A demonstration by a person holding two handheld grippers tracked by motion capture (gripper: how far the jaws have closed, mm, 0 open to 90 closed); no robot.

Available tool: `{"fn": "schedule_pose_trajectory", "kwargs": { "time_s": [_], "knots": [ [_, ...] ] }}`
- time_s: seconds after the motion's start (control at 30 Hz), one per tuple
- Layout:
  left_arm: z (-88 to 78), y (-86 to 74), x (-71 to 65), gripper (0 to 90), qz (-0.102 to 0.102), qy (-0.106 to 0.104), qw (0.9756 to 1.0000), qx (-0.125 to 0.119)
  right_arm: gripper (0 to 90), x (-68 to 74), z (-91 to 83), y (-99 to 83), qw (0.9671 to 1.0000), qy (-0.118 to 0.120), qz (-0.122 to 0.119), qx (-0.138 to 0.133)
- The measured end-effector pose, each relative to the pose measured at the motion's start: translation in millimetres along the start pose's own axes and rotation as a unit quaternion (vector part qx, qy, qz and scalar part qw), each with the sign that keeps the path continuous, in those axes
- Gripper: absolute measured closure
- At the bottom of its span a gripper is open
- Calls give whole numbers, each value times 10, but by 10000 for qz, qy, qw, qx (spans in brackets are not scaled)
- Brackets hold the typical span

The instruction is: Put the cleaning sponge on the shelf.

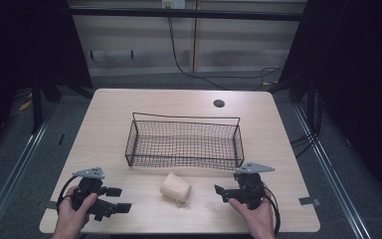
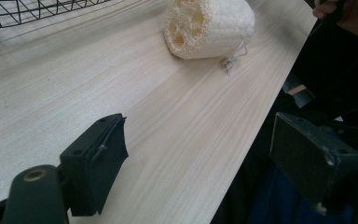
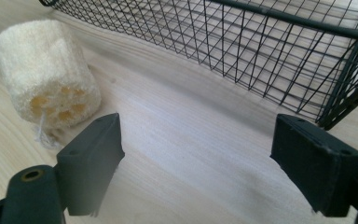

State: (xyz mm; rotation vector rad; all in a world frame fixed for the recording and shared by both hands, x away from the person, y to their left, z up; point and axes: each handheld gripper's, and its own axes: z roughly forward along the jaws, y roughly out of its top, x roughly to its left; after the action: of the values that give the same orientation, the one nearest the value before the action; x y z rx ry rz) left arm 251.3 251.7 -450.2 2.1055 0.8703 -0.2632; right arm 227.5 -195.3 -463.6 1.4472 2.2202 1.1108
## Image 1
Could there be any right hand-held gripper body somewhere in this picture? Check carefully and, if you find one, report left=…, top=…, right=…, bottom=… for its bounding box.
left=227, top=161, right=276, bottom=211

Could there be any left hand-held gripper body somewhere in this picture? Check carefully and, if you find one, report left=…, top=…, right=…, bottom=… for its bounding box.
left=71, top=166, right=117, bottom=222

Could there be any beige loofah sponge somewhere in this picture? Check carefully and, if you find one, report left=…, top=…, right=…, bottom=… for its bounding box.
left=159, top=172, right=193, bottom=207

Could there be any black wire mesh basket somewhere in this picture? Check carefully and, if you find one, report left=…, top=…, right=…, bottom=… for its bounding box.
left=124, top=112, right=246, bottom=171

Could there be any person's right hand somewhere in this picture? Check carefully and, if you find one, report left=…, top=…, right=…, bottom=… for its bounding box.
left=228, top=183, right=277, bottom=235

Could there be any person's left hand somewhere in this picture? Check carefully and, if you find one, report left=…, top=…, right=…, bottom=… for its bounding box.
left=53, top=185, right=99, bottom=235

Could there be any black metal stand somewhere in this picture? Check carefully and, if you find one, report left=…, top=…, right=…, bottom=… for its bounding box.
left=30, top=78, right=45, bottom=135

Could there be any yellow tape piece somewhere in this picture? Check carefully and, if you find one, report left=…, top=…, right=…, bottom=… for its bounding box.
left=18, top=99, right=34, bottom=112

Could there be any black curtain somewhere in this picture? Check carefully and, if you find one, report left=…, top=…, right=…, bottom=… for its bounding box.
left=278, top=0, right=382, bottom=203
left=0, top=0, right=94, bottom=157

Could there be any black horizontal bar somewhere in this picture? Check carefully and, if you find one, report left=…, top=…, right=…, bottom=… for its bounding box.
left=69, top=7, right=305, bottom=22

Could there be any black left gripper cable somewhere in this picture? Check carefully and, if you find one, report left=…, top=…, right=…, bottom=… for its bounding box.
left=56, top=175, right=82, bottom=214

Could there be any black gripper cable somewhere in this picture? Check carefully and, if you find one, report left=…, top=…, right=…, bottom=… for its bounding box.
left=56, top=175, right=82, bottom=214
left=263, top=184, right=282, bottom=237

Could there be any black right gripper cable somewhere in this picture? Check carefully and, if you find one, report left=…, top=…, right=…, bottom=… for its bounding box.
left=263, top=184, right=282, bottom=237

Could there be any bundle of black floor cables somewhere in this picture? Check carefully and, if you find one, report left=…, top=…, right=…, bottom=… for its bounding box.
left=288, top=88, right=324, bottom=159

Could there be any metal floor rail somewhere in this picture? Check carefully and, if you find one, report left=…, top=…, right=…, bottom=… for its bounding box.
left=0, top=111, right=56, bottom=239
left=292, top=102, right=374, bottom=239

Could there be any long black wall cable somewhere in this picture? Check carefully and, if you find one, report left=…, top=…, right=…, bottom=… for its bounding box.
left=167, top=8, right=287, bottom=92

